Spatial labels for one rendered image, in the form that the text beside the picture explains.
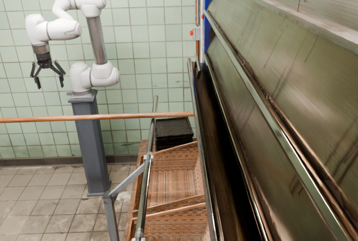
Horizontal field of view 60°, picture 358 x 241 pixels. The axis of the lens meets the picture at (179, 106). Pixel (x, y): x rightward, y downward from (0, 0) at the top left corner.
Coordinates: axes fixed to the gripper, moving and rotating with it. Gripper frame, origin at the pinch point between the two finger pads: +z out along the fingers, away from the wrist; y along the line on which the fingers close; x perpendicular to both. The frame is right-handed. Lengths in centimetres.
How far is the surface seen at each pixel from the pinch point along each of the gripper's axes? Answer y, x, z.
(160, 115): -64, 18, 16
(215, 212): -80, 119, -6
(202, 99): -86, 46, -4
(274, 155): -95, 115, -19
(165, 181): -63, 1, 77
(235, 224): -84, 120, -3
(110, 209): -36, 56, 48
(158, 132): -60, -26, 53
